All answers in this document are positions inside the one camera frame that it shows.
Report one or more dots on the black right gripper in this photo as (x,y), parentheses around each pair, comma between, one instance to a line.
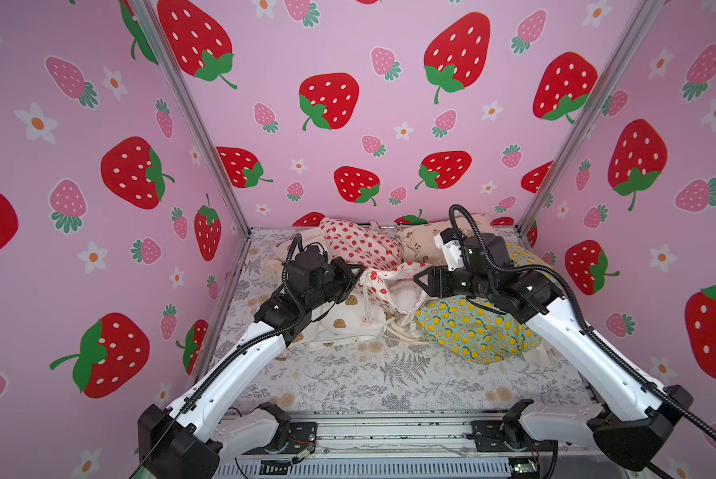
(443,281)

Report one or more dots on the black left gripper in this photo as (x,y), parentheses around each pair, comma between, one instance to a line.
(338,271)

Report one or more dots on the cream large-bear print pillow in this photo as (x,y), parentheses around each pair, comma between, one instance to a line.
(356,319)

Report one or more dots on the lemon print pillow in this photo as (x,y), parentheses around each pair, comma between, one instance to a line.
(478,333)

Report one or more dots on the strawberry print pillow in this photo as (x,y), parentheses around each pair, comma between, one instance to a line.
(388,280)

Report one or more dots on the cream bear print pillow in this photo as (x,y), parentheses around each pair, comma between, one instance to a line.
(417,242)

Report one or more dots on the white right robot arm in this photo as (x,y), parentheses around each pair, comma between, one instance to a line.
(637,413)

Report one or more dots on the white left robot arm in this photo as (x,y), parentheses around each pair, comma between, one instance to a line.
(188,439)

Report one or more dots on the floral grey table mat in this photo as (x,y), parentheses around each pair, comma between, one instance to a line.
(387,374)

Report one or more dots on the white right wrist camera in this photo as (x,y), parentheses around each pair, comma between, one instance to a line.
(451,250)

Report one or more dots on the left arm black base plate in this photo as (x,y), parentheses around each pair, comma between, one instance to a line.
(297,437)

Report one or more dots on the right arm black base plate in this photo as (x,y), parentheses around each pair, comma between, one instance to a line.
(499,436)

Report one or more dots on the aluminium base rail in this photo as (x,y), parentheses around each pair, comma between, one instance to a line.
(413,444)

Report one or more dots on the right aluminium frame post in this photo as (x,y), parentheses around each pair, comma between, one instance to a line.
(643,17)

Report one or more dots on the aluminium frame post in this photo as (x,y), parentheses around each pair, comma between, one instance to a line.
(155,36)
(643,17)

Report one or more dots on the left aluminium frame post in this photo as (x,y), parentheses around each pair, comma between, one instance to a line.
(155,36)

